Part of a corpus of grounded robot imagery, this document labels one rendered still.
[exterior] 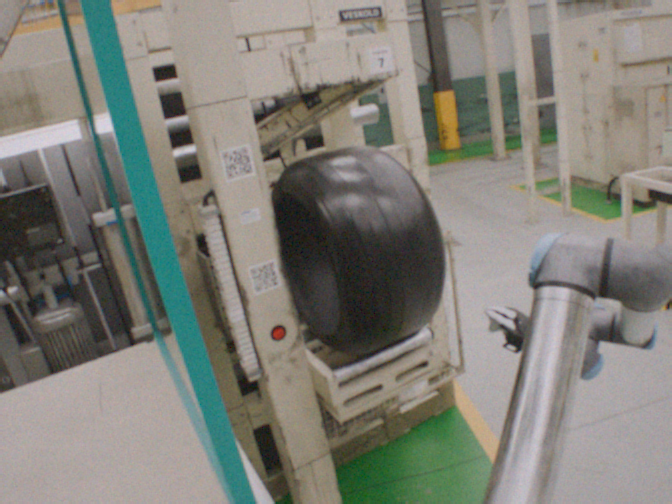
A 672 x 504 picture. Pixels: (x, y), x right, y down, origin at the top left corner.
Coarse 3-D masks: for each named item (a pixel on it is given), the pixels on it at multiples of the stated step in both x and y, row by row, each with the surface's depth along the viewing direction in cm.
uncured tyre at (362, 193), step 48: (288, 192) 131; (336, 192) 118; (384, 192) 120; (288, 240) 164; (336, 240) 116; (384, 240) 116; (432, 240) 121; (336, 288) 168; (384, 288) 116; (432, 288) 125; (336, 336) 133; (384, 336) 126
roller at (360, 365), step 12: (408, 336) 142; (420, 336) 143; (432, 336) 144; (384, 348) 139; (396, 348) 139; (408, 348) 141; (360, 360) 135; (372, 360) 136; (384, 360) 137; (336, 372) 132; (348, 372) 133; (360, 372) 134
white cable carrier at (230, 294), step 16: (208, 208) 115; (208, 224) 115; (208, 240) 118; (224, 256) 119; (224, 272) 120; (224, 288) 121; (224, 304) 125; (240, 304) 123; (240, 320) 125; (240, 336) 125; (240, 352) 127; (256, 368) 129
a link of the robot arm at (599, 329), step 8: (600, 304) 137; (592, 312) 136; (600, 312) 135; (608, 312) 135; (592, 320) 134; (600, 320) 133; (608, 320) 132; (592, 328) 133; (600, 328) 133; (608, 328) 132; (592, 336) 132; (600, 336) 133; (608, 336) 132
